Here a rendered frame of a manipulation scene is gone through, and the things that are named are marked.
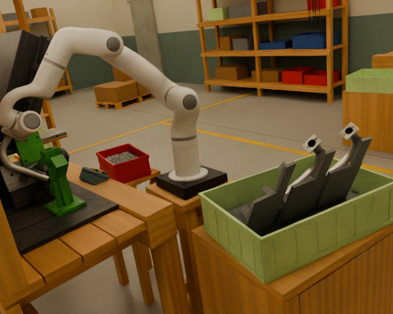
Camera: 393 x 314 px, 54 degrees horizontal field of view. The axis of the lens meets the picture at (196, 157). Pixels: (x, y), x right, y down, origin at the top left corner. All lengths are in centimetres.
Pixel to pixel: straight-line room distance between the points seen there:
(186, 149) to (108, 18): 1070
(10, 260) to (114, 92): 683
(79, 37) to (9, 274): 88
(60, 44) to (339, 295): 136
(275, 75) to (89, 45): 584
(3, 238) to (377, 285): 133
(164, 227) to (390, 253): 89
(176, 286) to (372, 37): 558
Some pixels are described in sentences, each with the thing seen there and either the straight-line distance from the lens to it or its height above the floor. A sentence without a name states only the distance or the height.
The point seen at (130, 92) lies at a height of 27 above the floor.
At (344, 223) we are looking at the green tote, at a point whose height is 88.
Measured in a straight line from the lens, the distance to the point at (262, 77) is 740.
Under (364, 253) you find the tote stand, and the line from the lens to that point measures 154.
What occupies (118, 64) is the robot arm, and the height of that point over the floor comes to 146.
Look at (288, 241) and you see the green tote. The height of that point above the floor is 91.
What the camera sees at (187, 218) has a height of 78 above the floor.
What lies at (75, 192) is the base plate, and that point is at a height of 90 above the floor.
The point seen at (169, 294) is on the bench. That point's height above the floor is 49.
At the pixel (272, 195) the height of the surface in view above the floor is 102.
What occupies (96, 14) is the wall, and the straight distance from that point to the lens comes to 1216.
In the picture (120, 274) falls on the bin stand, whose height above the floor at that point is 10.
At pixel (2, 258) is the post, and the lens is 134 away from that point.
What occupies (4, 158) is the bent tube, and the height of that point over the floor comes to 114.
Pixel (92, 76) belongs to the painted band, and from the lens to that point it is 1200.
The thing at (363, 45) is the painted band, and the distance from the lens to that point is 682.
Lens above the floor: 162
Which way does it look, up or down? 20 degrees down
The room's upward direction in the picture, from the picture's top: 8 degrees counter-clockwise
